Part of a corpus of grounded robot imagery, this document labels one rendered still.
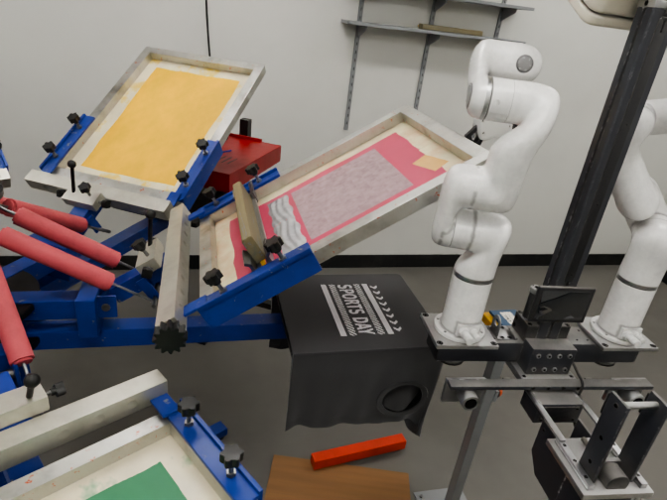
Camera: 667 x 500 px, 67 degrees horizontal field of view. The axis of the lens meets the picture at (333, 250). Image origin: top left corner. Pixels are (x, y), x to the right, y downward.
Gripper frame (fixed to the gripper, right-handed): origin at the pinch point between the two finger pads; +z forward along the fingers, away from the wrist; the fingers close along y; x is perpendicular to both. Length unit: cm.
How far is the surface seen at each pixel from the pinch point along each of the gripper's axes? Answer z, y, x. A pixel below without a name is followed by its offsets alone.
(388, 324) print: 43, -42, -10
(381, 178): -2.8, -36.0, -4.5
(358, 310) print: 41, -49, -1
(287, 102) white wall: 16, -36, 200
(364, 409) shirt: 64, -56, -21
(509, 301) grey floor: 182, 89, 146
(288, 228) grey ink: 4, -65, -6
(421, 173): -5.0, -27.5, -13.2
